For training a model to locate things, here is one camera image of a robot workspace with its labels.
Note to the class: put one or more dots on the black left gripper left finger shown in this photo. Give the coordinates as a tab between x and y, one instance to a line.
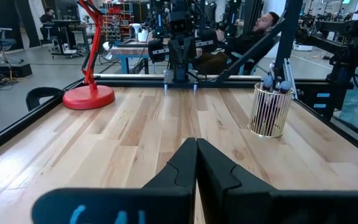
120	205

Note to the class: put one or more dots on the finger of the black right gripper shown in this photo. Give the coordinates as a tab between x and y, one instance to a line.
188	49
176	49

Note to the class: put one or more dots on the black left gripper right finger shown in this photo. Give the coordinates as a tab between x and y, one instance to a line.
275	207

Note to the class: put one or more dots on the long black brush pale tip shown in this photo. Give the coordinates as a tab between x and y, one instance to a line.
271	66

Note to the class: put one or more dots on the black makeup brush dark head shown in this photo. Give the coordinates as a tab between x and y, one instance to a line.
267	83

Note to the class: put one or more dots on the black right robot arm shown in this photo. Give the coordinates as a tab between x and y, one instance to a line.
180	76

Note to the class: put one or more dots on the person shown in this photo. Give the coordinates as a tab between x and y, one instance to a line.
47	18
244	43

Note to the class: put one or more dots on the white jug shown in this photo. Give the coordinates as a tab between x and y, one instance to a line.
142	35

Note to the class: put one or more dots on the wooden bench blue legs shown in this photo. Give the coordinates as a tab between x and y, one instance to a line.
126	51

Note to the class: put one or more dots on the red parts bin shelf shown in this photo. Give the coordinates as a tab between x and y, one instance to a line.
115	12

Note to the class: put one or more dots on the red desk lamp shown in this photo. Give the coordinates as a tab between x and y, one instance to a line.
89	98

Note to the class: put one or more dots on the black office desk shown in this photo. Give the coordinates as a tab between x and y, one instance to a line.
64	23

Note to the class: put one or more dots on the black neighbouring robot rig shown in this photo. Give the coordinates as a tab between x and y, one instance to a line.
346	40

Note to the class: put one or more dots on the black floor box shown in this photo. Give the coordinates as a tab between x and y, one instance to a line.
14	70

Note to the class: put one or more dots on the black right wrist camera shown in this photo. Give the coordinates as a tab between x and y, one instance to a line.
180	23

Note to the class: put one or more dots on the black aluminium table frame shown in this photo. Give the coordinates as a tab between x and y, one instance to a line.
129	83

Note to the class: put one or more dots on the black frame hook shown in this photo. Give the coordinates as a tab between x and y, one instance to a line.
33	96

